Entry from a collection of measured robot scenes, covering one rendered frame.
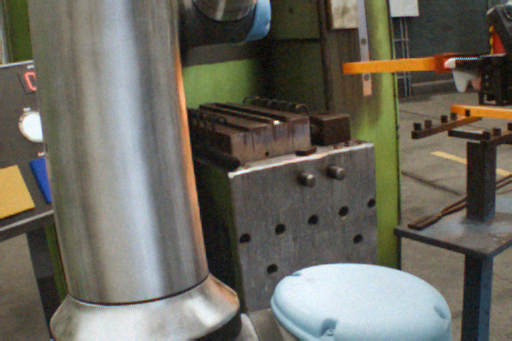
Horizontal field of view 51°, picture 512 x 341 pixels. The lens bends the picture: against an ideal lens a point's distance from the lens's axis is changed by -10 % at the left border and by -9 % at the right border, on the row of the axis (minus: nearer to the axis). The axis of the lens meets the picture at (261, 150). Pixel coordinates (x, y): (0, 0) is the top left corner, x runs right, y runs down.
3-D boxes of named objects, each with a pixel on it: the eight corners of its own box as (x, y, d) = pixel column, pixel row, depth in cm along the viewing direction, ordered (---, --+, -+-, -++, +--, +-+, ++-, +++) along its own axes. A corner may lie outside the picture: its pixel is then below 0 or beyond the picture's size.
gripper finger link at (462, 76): (437, 92, 99) (476, 94, 91) (434, 59, 98) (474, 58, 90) (448, 90, 101) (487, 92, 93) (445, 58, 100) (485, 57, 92)
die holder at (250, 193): (378, 307, 147) (375, 142, 138) (250, 355, 131) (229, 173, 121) (276, 249, 196) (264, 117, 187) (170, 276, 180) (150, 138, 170)
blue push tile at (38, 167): (85, 189, 93) (67, 150, 94) (49, 202, 87) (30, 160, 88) (81, 193, 94) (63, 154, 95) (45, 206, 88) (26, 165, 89)
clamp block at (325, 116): (352, 140, 142) (351, 114, 141) (324, 146, 138) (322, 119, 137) (325, 134, 153) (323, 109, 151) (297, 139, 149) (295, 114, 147)
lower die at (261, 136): (311, 149, 137) (308, 112, 135) (232, 165, 128) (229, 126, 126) (234, 127, 173) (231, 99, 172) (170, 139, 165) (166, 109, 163)
